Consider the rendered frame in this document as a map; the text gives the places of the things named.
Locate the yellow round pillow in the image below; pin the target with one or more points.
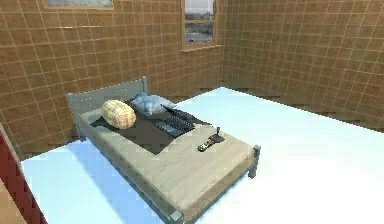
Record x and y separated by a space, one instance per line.
118 114

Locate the grey bed with beige mattress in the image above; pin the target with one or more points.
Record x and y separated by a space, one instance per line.
186 173

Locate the black open laptop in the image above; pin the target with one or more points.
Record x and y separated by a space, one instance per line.
175 124

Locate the wooden framed wide window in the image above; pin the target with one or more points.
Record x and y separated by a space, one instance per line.
78 3

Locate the pale blue pillow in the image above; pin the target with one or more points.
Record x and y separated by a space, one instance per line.
150 104

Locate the dark red door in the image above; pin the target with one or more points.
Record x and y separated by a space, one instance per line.
16 186

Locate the small black joystick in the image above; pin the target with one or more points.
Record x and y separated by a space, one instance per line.
217 137

